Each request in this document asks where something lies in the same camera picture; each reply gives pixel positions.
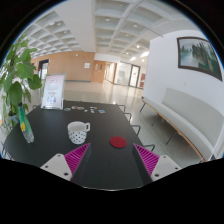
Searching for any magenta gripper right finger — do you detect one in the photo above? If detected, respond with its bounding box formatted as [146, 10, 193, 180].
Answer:
[132, 144, 181, 185]

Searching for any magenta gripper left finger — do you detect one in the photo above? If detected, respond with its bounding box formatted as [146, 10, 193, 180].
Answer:
[41, 143, 91, 181]

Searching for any green plastic water bottle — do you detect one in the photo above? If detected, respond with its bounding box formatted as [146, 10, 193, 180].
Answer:
[18, 103, 34, 143]

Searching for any black metal chair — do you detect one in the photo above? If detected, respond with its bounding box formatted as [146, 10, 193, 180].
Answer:
[124, 112, 132, 123]
[131, 125, 141, 135]
[118, 105, 126, 112]
[144, 144, 155, 152]

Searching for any white polka dot mug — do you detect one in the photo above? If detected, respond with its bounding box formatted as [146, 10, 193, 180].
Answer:
[67, 121, 90, 144]

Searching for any red round coaster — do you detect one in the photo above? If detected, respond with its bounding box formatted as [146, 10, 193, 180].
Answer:
[110, 136, 127, 148]

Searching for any long white bench sofa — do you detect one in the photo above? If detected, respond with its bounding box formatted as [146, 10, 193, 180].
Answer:
[142, 88, 224, 161]

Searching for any framed sign stand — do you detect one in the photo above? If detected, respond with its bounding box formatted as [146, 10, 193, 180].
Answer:
[41, 74, 66, 110]

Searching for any green leafy potted plant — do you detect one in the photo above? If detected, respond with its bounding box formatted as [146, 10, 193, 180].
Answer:
[0, 34, 42, 133]

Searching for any framed landscape painting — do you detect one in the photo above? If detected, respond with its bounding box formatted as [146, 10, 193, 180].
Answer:
[177, 37, 223, 81]

